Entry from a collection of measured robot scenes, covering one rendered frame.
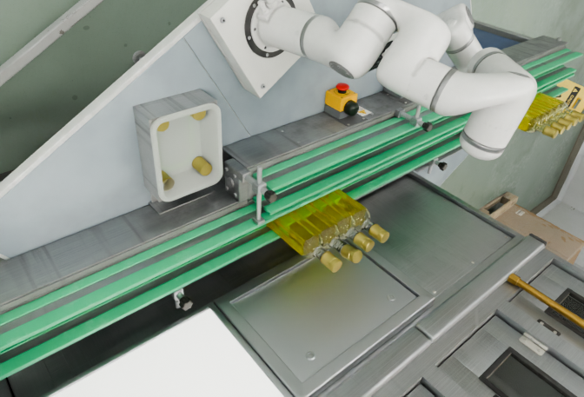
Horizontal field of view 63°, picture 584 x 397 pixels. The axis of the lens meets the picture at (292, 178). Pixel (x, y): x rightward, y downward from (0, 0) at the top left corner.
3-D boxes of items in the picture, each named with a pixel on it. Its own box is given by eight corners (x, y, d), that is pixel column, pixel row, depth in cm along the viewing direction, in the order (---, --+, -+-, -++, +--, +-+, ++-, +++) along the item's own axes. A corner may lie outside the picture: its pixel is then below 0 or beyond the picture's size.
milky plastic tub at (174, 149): (144, 188, 118) (161, 206, 113) (132, 106, 105) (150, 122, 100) (205, 165, 128) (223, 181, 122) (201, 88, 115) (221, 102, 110)
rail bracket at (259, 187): (237, 209, 125) (267, 235, 117) (237, 155, 115) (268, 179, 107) (247, 205, 126) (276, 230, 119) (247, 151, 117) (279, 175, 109)
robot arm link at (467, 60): (467, 71, 103) (428, 34, 119) (491, 108, 110) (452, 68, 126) (501, 44, 100) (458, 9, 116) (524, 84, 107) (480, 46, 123)
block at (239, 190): (222, 190, 128) (237, 204, 123) (222, 161, 122) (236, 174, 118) (234, 186, 130) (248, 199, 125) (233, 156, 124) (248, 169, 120)
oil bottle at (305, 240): (258, 219, 133) (308, 264, 120) (259, 203, 130) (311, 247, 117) (274, 212, 136) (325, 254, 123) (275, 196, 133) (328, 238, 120)
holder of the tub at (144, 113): (147, 203, 122) (162, 220, 117) (132, 106, 106) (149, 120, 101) (205, 181, 131) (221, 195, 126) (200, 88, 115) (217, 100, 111)
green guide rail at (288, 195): (252, 200, 126) (270, 215, 122) (252, 196, 126) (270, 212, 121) (559, 65, 222) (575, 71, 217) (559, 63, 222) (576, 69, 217)
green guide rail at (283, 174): (252, 177, 122) (271, 192, 117) (252, 174, 122) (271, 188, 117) (565, 50, 218) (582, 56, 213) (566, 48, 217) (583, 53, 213)
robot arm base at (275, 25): (234, 9, 105) (279, 23, 95) (272, -28, 107) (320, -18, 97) (265, 62, 116) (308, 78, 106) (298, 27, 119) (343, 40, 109)
